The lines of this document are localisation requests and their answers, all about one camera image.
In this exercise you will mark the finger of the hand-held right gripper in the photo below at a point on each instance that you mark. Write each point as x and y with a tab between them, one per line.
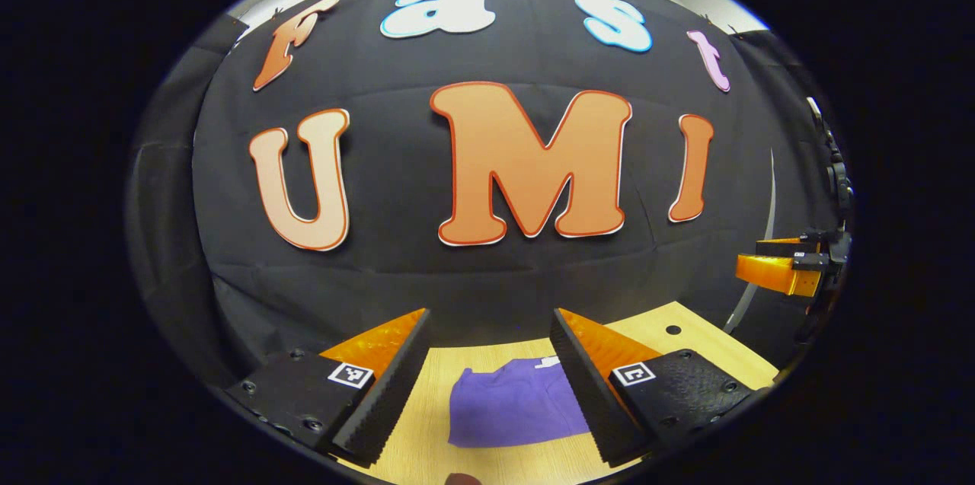
773	272
784	246

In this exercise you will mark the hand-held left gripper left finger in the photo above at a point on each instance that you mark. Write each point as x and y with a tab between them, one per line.
388	397

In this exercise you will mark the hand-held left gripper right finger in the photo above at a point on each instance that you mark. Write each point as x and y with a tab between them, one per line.
590	401

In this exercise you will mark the purple shirt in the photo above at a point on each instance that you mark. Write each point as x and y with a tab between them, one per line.
503	409

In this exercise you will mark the dark metal bracket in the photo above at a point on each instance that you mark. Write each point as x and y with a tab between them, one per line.
838	180

